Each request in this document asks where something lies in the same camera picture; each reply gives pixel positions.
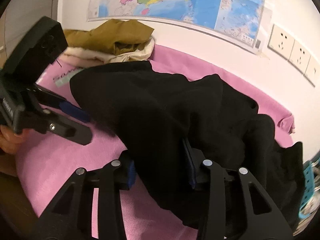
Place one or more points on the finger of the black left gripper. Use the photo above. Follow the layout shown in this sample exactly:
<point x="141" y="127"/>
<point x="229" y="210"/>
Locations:
<point x="50" y="99"/>
<point x="45" y="121"/>

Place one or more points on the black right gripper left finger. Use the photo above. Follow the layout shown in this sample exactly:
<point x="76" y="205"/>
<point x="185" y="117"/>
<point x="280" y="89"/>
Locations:
<point x="69" y="213"/>

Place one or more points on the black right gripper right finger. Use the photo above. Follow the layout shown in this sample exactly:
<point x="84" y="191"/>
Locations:
<point x="235" y="205"/>

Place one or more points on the black large garment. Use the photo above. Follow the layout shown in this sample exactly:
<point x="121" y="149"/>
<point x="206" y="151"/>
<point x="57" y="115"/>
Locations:
<point x="153" y="114"/>

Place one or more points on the person's left hand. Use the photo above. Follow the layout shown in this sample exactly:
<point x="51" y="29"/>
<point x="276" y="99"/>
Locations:
<point x="10" y="141"/>

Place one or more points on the pink bed sheet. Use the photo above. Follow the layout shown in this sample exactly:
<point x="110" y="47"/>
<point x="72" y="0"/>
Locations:
<point x="46" y="161"/>

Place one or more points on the cream folded garment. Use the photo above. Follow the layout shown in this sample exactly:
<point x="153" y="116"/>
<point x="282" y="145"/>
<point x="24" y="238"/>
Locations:
<point x="84" y="58"/>

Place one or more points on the teal plastic basket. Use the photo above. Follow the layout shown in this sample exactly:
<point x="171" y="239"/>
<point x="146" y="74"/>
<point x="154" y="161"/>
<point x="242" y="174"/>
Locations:
<point x="310" y="199"/>

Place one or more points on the olive brown folded garment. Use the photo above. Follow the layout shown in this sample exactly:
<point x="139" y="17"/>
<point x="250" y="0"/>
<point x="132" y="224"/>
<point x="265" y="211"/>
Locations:
<point x="113" y="37"/>

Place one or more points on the white wall socket right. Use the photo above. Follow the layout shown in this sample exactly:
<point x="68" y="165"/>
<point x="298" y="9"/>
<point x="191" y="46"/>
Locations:
<point x="312" y="72"/>

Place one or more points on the white wall socket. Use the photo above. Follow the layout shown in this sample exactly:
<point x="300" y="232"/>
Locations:
<point x="312" y="72"/>
<point x="299" y="57"/>

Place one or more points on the white wall socket middle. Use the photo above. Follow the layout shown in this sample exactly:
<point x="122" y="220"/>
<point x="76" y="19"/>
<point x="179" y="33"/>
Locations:
<point x="299" y="57"/>

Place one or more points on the white wall socket panel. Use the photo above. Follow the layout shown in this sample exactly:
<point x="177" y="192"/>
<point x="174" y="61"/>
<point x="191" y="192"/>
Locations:
<point x="281" y="42"/>

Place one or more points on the colourful wall map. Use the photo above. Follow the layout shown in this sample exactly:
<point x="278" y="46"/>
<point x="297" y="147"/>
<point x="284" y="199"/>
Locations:
<point x="237" y="19"/>

